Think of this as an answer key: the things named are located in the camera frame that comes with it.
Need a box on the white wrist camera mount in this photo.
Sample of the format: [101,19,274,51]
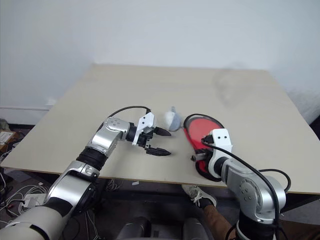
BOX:
[131,112,156,147]
[207,128,234,180]

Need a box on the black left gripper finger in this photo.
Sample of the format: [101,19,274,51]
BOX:
[153,126,172,137]
[145,146,172,157]

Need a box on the brown cardboard box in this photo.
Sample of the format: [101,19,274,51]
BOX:
[0,129,20,152]

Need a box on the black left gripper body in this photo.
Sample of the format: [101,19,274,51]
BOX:
[138,125,155,151]

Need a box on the grey white rounded object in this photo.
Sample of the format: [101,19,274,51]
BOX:
[163,106,182,132]

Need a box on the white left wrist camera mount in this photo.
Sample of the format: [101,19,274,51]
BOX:
[131,112,156,147]

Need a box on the black red paddle case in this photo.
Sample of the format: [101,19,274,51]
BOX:
[182,113,226,181]

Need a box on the white power adapter box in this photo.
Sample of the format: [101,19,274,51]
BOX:
[23,194,43,208]

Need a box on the white floor cable bundle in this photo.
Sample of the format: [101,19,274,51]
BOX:
[0,180,51,219]

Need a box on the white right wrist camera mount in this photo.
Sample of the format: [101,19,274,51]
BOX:
[207,128,234,180]

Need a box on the dark grey rounded shape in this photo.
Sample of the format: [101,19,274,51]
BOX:
[183,216,209,240]
[116,215,153,240]

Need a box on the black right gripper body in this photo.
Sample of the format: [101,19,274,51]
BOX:
[190,146,214,166]

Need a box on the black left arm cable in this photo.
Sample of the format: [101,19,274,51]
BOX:
[107,105,152,118]

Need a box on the white sneaker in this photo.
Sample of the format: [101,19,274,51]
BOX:
[181,184,218,208]

